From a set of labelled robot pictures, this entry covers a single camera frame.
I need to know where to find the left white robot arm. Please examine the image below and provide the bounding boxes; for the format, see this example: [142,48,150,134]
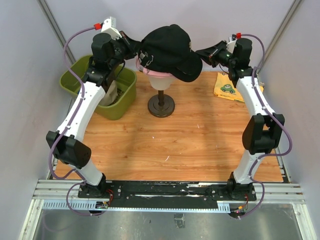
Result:
[46,31,139,198]

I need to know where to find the yellow cartoon car cloth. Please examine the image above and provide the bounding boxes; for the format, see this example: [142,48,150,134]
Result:
[212,71,265,104]

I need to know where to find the white mannequin head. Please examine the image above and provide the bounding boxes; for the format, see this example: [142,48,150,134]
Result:
[148,76,176,91]

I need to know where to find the right aluminium frame post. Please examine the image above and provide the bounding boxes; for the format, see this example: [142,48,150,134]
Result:
[257,0,304,73]

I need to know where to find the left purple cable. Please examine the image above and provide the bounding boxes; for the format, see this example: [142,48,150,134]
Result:
[48,24,108,217]

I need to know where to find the beige and black cap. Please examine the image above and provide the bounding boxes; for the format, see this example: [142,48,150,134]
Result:
[99,80,118,106]

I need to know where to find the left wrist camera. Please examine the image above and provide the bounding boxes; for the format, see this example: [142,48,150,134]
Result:
[93,16,122,40]

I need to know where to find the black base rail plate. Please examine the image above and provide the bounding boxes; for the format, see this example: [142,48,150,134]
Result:
[78,180,257,209]

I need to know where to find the left aluminium frame post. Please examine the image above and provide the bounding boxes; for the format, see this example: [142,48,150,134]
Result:
[36,0,67,49]

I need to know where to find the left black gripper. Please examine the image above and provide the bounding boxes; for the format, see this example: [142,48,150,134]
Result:
[110,32,143,70]

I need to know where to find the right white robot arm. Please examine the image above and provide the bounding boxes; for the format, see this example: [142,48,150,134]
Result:
[196,38,285,201]

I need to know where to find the green plastic bin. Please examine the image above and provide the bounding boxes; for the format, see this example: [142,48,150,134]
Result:
[59,55,137,124]

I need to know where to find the pink baseball cap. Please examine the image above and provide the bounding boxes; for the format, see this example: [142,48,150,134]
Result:
[135,57,174,78]

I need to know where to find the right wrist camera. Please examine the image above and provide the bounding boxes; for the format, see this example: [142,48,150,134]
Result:
[226,32,242,53]

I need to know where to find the grey slotted cable duct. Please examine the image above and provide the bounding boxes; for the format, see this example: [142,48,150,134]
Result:
[41,199,231,214]

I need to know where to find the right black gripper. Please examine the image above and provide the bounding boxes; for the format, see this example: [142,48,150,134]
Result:
[194,41,235,70]

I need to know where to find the aluminium frame post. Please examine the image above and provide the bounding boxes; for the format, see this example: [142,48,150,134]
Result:
[257,0,304,73]
[36,0,67,49]

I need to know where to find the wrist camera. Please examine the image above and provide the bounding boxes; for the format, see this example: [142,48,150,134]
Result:
[93,16,122,40]
[226,32,242,53]

